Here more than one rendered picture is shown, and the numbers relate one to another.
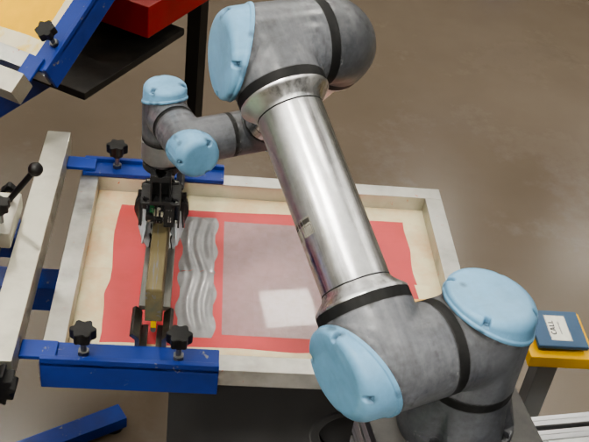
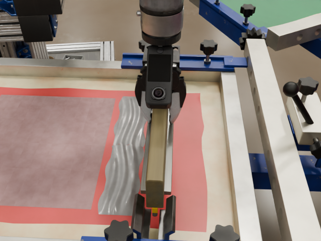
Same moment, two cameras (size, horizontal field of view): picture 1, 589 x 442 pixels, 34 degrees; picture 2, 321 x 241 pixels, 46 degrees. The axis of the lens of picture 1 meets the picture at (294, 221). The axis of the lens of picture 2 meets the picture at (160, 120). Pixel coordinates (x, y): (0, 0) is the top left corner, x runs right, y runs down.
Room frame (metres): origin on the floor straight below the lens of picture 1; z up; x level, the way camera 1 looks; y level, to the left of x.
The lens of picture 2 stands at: (2.01, 0.35, 1.57)
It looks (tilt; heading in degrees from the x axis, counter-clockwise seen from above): 42 degrees down; 190
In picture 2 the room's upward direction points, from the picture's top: straight up
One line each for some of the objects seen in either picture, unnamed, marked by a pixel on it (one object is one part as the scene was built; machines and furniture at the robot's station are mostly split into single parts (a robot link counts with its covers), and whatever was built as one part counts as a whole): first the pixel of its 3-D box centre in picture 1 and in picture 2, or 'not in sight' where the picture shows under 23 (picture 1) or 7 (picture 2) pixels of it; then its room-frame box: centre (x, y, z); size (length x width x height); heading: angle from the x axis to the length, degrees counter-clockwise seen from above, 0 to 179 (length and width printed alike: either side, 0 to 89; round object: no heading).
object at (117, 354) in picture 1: (131, 366); (176, 70); (1.15, 0.24, 0.98); 0.30 x 0.05 x 0.07; 97
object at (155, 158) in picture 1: (164, 149); (159, 18); (1.41, 0.24, 1.26); 0.08 x 0.08 x 0.05
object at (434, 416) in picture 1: (461, 396); not in sight; (0.87, -0.24, 1.31); 0.15 x 0.15 x 0.10
